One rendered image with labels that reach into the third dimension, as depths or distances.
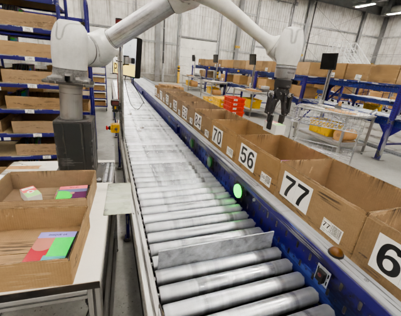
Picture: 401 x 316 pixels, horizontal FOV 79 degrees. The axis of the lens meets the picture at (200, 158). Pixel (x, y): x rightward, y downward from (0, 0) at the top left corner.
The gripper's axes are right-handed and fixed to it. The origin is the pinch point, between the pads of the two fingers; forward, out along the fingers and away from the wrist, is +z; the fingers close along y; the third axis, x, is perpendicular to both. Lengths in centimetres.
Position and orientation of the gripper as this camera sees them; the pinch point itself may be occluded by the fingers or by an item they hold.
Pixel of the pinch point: (275, 122)
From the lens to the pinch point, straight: 125.0
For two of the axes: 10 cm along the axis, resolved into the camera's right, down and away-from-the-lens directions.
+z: -0.9, 9.3, 3.6
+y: 9.4, -0.4, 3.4
